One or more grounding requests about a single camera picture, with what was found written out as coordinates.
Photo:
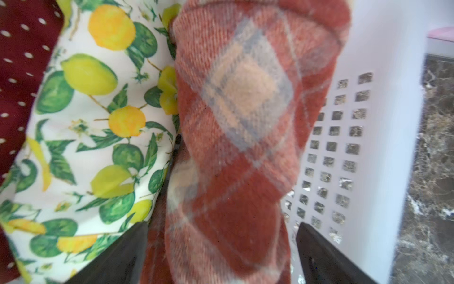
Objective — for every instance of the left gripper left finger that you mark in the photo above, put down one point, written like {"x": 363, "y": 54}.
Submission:
{"x": 121, "y": 263}

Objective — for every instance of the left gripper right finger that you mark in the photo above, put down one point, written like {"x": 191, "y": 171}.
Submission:
{"x": 323, "y": 263}

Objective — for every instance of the white plastic basket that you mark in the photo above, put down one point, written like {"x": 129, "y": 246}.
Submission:
{"x": 356, "y": 167}

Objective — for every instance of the lemon print skirt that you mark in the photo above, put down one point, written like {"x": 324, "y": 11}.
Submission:
{"x": 98, "y": 139}

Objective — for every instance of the red plaid skirt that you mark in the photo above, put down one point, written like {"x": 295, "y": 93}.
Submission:
{"x": 252, "y": 77}

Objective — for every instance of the red polka dot skirt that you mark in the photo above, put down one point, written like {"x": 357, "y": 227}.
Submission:
{"x": 29, "y": 32}

